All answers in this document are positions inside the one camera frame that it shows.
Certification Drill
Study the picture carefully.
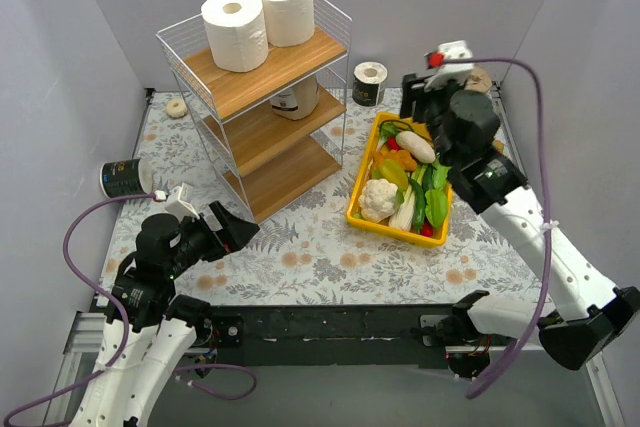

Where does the white radish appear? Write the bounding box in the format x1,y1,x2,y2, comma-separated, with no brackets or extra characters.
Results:
395,131,436,164

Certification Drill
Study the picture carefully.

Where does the small beige donut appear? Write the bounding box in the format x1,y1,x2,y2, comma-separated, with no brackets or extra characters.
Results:
165,98,188,119

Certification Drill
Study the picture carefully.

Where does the yellow orange pepper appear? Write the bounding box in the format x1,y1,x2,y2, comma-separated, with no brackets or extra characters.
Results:
371,150,418,191

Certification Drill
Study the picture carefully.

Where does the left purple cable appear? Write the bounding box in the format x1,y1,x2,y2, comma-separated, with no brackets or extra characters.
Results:
2,191,259,427

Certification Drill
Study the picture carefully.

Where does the white paper towel roll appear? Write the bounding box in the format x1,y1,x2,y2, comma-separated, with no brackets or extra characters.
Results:
262,0,315,47
201,0,268,73

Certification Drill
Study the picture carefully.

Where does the white wire wooden shelf rack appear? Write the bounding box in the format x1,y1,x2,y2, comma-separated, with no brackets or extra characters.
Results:
156,0,352,223

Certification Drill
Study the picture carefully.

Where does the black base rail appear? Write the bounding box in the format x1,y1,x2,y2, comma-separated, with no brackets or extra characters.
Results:
204,304,501,371

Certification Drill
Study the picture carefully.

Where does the green cucumber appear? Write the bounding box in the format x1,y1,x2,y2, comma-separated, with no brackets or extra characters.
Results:
427,160,450,190

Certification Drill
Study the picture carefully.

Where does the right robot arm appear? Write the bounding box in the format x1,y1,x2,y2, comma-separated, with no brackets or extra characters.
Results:
400,74,639,370

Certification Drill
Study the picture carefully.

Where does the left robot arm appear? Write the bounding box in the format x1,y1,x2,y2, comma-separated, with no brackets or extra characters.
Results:
71,202,259,426

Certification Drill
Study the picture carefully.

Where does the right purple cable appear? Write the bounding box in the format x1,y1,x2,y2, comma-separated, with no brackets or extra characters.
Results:
439,56,554,401

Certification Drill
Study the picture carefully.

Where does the purple cable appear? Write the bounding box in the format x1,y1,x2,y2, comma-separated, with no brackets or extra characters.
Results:
2,191,259,427
439,56,554,401

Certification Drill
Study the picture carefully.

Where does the black wrapped roll on side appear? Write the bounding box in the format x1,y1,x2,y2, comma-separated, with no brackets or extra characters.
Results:
99,158,153,198

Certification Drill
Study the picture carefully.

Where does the white cauliflower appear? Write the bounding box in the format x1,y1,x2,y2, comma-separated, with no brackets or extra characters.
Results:
358,178,398,223

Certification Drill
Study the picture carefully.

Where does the floral table mat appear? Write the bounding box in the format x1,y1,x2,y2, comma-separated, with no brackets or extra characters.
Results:
100,92,540,305

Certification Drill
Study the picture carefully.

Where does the black wrapped roll at back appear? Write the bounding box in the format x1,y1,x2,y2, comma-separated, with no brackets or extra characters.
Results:
352,62,388,107

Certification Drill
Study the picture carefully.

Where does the bok choy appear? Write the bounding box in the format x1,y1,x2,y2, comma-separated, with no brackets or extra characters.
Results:
388,184,415,231

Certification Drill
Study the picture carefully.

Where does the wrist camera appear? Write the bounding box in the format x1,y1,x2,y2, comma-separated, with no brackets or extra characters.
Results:
153,182,199,221
425,40,474,91

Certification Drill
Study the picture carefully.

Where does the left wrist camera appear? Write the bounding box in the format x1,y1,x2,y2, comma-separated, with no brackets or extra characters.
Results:
153,182,199,221

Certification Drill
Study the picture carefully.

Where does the yellow plastic bin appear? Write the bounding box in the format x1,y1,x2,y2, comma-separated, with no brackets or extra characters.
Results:
346,111,454,249

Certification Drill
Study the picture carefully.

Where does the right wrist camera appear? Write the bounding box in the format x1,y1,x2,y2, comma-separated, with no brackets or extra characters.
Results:
425,40,474,91

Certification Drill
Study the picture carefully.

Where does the brown printed paper roll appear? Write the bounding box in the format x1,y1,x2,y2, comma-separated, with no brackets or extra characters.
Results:
269,75,319,120

